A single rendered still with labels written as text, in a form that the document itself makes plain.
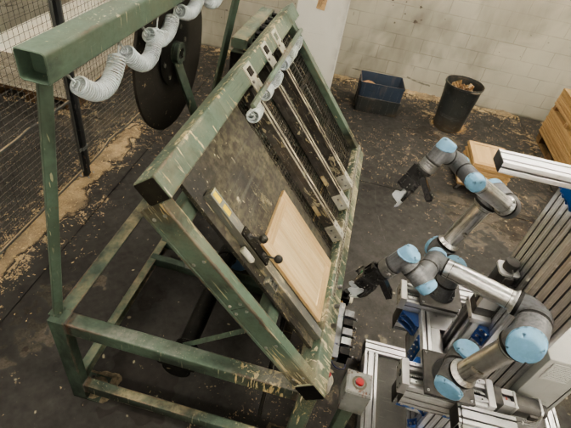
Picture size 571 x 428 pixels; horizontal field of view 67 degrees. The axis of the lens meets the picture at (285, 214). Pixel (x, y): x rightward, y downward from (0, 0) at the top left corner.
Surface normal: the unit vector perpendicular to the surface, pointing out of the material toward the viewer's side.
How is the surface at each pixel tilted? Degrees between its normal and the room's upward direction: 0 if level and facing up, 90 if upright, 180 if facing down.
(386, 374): 0
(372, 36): 90
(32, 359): 0
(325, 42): 90
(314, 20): 90
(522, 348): 83
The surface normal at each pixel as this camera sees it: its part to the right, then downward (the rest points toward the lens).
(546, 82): -0.19, 0.62
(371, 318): 0.15, -0.74
